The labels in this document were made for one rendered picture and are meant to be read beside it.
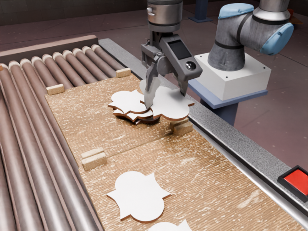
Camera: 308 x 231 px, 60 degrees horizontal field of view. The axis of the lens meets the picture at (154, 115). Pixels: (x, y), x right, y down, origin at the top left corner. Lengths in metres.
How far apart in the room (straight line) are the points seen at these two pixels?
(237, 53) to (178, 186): 0.63
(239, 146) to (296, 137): 1.72
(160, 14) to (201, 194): 0.40
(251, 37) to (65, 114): 0.67
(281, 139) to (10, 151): 2.05
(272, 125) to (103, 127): 1.95
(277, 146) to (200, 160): 1.67
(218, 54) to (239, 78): 0.12
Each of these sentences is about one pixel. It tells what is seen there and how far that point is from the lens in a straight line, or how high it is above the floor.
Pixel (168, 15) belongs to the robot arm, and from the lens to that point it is 0.59.
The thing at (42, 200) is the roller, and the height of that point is 0.92.
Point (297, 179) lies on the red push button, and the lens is 0.75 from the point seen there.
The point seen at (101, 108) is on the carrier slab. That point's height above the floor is 0.94.
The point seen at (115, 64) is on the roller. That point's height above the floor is 0.92.
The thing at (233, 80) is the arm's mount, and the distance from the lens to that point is 1.06.
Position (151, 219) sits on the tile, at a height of 0.95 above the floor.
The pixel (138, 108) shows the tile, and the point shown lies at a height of 0.98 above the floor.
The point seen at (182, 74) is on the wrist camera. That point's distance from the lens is 0.57.
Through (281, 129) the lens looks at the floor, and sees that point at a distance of 2.55.
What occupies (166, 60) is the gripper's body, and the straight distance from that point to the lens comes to 0.63.
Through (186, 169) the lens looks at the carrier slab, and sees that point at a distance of 0.68.
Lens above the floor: 1.43
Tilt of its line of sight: 35 degrees down
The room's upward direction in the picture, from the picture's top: straight up
